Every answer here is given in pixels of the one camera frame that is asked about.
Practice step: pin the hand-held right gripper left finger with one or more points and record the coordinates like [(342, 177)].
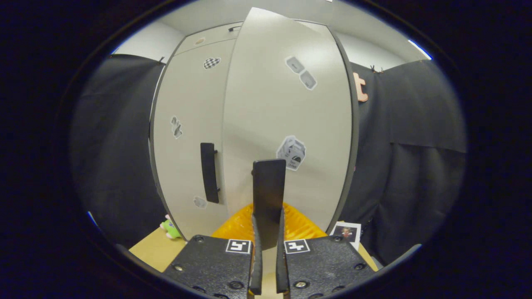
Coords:
[(257, 265)]

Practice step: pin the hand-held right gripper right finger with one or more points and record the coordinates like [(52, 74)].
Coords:
[(281, 270)]

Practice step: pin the grey shoe cabinet door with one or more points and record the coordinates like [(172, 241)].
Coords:
[(187, 166), (257, 104)]

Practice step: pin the grey double-door shoe cabinet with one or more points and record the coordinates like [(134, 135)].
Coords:
[(355, 124)]

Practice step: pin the grey cabinet drawer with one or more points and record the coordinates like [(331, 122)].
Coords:
[(212, 39)]

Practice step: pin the stack of booklets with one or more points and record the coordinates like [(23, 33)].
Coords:
[(347, 232)]

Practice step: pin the green plush toy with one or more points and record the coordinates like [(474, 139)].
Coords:
[(170, 228)]

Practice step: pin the black backdrop cloth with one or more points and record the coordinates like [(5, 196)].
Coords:
[(415, 187)]

